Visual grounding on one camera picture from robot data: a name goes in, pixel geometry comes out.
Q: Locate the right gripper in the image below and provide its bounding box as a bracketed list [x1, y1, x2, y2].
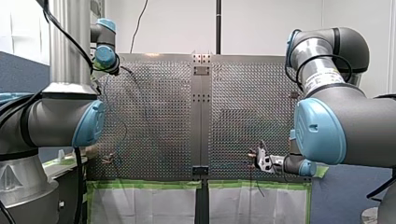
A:
[247, 141, 273, 175]

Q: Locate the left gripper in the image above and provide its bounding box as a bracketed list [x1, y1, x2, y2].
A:
[116, 64, 134, 77]

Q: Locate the connector holder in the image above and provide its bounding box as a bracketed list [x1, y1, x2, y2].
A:
[100, 152, 117, 165]

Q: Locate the grey board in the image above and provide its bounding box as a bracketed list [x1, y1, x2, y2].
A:
[310, 163, 394, 224]

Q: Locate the black pole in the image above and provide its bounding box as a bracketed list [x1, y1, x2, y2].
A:
[215, 0, 223, 56]

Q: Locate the black cabinet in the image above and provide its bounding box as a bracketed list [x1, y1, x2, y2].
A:
[46, 163, 89, 224]

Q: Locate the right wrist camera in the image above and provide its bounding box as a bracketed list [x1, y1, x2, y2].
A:
[270, 154, 286, 171]

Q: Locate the thin black cable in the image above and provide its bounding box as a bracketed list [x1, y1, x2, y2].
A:
[128, 0, 149, 54]

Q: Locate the blue cable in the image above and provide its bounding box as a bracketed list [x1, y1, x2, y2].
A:
[101, 73, 129, 166]

